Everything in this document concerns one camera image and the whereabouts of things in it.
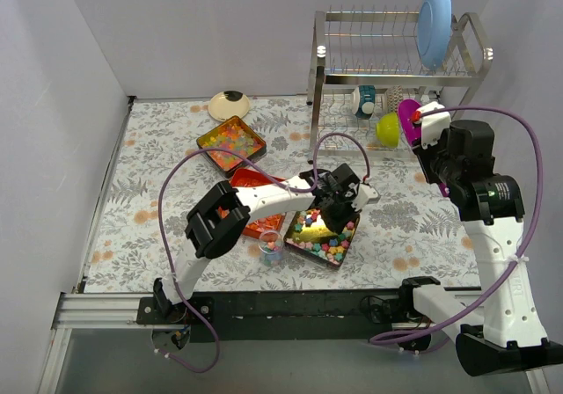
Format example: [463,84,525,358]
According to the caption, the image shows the teal white bowl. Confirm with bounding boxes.
[351,85,377,120]

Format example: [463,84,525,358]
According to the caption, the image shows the steel dish rack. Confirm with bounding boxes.
[307,9,494,160]

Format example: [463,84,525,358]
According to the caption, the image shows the dark tin translucent star candies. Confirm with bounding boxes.
[196,115,267,179]

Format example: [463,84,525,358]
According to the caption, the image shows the patterned beige bowl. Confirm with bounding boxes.
[384,85,404,113]

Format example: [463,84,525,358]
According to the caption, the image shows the aluminium frame rail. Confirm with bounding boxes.
[52,293,181,331]

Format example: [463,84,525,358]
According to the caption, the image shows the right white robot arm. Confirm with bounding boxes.
[408,114,562,376]

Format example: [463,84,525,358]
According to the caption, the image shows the blue plate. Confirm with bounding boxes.
[417,0,452,71]

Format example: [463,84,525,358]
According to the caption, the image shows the dark tin pastel star candies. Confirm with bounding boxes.
[283,209,360,269]

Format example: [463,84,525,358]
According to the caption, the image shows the yellow green bowl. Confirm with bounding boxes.
[376,113,400,149]

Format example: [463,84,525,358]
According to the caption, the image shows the floral table mat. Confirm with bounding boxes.
[84,101,479,293]

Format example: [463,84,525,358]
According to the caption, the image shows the orange tin of lollipops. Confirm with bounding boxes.
[230,168,285,239]

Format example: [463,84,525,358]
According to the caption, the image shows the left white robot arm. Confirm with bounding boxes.
[153,164,379,324]

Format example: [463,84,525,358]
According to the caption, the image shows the black base bar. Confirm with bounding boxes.
[135,290,450,345]

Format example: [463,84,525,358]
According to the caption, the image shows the clear glass jar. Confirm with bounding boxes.
[259,230,284,266]

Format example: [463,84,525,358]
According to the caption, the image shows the cream plate black spot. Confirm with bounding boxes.
[208,91,251,121]

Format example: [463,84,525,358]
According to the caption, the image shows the purple plastic scoop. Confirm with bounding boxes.
[398,99,449,197]

